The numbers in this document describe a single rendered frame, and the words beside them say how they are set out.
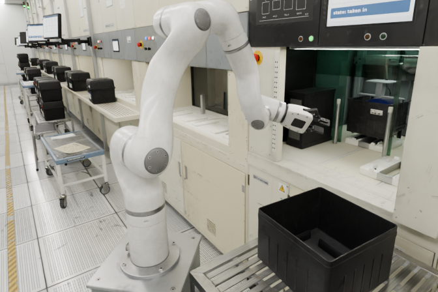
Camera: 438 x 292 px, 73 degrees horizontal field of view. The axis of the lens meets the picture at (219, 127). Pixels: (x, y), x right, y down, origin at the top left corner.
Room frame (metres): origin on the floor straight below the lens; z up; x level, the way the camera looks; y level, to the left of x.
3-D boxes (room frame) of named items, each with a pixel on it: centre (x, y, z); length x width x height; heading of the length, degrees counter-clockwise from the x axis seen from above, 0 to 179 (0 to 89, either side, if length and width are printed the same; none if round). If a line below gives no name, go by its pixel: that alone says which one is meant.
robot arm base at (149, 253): (0.81, 0.23, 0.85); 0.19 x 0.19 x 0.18
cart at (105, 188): (2.91, 1.52, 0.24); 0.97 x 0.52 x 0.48; 37
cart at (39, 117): (4.30, 2.47, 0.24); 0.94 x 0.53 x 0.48; 34
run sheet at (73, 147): (2.75, 1.44, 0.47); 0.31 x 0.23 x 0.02; 56
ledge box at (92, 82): (3.38, 1.34, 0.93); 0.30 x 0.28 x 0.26; 32
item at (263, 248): (0.75, -0.30, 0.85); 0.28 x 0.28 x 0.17; 30
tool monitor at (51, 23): (3.70, 1.77, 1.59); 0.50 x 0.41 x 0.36; 125
